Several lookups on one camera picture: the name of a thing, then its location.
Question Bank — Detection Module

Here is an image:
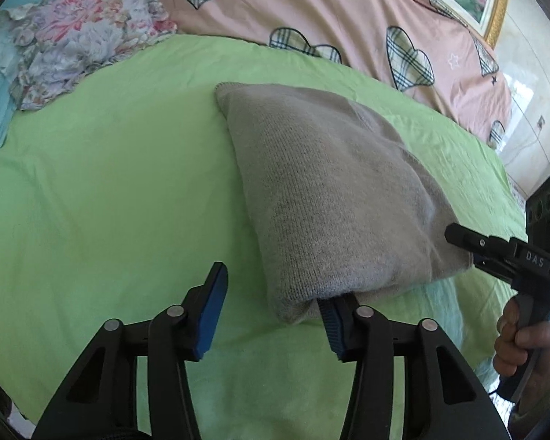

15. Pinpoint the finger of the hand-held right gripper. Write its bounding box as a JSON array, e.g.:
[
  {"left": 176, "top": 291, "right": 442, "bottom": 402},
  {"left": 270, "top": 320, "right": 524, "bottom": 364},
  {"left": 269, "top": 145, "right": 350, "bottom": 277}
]
[
  {"left": 472, "top": 257, "right": 524, "bottom": 287},
  {"left": 444, "top": 223, "right": 520, "bottom": 258}
]

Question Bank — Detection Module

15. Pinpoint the light green bed sheet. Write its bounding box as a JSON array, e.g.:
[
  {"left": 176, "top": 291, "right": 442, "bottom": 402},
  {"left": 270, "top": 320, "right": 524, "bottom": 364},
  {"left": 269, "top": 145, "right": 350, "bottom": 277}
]
[{"left": 0, "top": 34, "right": 528, "bottom": 440}]

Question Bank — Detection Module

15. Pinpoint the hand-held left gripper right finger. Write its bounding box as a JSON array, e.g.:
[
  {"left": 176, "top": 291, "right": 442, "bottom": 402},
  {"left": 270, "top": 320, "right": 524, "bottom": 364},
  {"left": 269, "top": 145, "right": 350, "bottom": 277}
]
[{"left": 316, "top": 292, "right": 509, "bottom": 440}]

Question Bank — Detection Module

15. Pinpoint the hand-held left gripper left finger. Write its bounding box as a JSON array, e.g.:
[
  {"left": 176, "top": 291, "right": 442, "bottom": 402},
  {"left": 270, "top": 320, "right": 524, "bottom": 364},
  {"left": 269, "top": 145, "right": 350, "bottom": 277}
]
[{"left": 31, "top": 261, "right": 230, "bottom": 440}]

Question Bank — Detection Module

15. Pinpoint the ruffled floral cloth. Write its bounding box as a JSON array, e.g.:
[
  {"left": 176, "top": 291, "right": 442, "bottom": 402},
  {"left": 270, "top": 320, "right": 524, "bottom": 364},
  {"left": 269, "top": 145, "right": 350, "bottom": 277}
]
[{"left": 0, "top": 0, "right": 177, "bottom": 111}]

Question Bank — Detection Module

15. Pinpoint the person's right hand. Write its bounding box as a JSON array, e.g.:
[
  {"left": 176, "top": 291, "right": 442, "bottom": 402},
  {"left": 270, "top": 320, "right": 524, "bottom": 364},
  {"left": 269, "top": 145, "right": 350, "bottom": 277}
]
[{"left": 492, "top": 302, "right": 550, "bottom": 388}]

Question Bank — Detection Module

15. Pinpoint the person's right forearm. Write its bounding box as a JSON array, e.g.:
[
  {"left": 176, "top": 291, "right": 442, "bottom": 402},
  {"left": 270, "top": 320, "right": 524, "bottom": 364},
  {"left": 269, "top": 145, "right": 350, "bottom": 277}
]
[{"left": 509, "top": 366, "right": 550, "bottom": 428}]

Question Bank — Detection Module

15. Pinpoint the pink quilt with plaid hearts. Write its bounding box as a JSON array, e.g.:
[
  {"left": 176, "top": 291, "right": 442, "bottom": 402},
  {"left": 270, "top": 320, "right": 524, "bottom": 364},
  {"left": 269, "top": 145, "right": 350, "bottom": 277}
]
[{"left": 158, "top": 0, "right": 514, "bottom": 150}]

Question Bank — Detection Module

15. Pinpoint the beige knit sweater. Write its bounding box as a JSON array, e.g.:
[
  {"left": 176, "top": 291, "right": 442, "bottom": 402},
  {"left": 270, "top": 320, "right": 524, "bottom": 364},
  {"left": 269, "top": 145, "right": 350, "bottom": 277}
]
[{"left": 214, "top": 81, "right": 475, "bottom": 326}]

